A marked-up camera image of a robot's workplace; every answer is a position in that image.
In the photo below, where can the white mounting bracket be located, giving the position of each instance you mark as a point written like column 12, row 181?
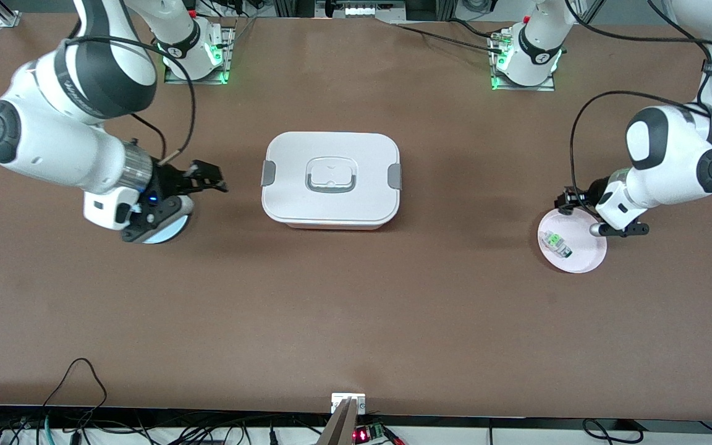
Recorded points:
column 339, row 398

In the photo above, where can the circuit board red display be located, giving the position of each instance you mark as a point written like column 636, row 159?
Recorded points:
column 368, row 434

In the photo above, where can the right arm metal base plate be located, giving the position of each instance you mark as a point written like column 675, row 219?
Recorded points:
column 227, row 52

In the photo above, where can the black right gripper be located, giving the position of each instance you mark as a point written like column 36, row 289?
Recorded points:
column 170, row 180

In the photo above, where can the white lunch box grey clips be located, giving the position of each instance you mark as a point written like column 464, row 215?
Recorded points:
column 331, row 179

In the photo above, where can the white plate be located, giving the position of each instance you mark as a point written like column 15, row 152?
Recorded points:
column 578, row 256

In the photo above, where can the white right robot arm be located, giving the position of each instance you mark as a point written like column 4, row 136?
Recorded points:
column 53, row 142

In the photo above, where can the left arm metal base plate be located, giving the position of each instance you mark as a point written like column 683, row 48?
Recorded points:
column 497, row 83

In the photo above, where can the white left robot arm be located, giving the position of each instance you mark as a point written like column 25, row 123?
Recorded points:
column 671, row 161

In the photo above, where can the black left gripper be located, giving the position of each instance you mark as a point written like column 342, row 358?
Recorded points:
column 580, row 197

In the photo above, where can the green and white switch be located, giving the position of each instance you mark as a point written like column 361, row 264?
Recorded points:
column 557, row 243

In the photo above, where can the white power strip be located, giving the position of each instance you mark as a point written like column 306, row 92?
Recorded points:
column 362, row 10

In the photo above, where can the light blue round plate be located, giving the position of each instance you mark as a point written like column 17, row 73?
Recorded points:
column 167, row 233

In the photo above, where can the grey metal bar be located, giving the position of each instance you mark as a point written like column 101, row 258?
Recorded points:
column 340, row 426

